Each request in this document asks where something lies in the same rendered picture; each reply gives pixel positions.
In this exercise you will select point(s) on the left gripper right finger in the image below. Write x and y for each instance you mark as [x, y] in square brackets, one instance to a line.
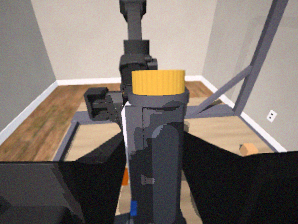
[225, 185]

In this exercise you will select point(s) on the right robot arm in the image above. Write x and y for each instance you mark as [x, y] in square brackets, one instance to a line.
[136, 52]

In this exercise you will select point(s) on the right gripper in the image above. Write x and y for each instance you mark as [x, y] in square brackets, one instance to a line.
[97, 108]

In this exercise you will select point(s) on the small orange block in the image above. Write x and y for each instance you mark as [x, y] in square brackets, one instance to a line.
[247, 149]

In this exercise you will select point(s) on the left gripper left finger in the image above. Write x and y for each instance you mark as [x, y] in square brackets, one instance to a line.
[89, 186]

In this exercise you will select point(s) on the grey metal overhead frame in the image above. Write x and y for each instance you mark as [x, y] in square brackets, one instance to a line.
[251, 72]

